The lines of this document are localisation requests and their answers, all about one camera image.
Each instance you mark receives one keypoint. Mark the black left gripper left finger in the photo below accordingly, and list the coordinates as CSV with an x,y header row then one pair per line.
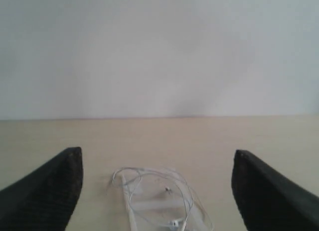
x,y
45,199

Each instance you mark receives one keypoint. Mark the clear plastic hinged case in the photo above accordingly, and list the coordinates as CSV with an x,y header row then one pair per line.
x,y
159,203

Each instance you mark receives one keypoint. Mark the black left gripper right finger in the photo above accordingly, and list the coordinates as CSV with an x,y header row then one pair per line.
x,y
268,200

